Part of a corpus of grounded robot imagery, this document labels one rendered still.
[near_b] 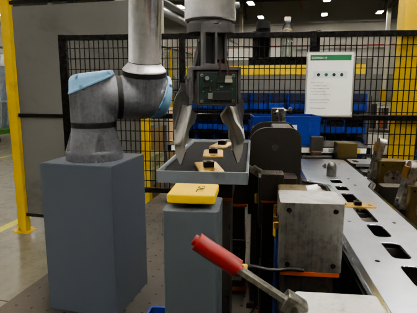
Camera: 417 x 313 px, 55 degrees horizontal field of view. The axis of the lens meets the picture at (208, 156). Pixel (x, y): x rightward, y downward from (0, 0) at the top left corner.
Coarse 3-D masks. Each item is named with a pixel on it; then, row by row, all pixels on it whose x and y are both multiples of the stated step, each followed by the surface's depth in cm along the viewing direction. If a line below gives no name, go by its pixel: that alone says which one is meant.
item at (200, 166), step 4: (204, 160) 65; (208, 160) 65; (212, 160) 65; (196, 164) 67; (200, 164) 67; (204, 164) 64; (208, 164) 64; (212, 164) 64; (216, 164) 67; (200, 168) 63; (204, 168) 63; (208, 168) 63; (212, 168) 63; (216, 168) 63; (220, 168) 63
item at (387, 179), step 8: (384, 160) 135; (392, 160) 135; (400, 160) 135; (384, 168) 134; (392, 168) 134; (400, 168) 133; (384, 176) 134; (392, 176) 134; (400, 176) 134; (376, 184) 136
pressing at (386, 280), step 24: (312, 168) 144; (336, 192) 112; (360, 192) 112; (384, 216) 91; (360, 240) 76; (384, 240) 76; (408, 240) 76; (360, 264) 65; (384, 264) 66; (408, 264) 66; (360, 288) 61; (384, 288) 58; (408, 288) 58; (408, 312) 52
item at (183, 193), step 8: (176, 184) 54; (184, 184) 54; (192, 184) 54; (200, 184) 54; (208, 184) 54; (216, 184) 54; (176, 192) 50; (184, 192) 50; (192, 192) 50; (200, 192) 50; (208, 192) 50; (216, 192) 51; (168, 200) 49; (176, 200) 49; (184, 200) 49; (192, 200) 49; (200, 200) 49; (208, 200) 49
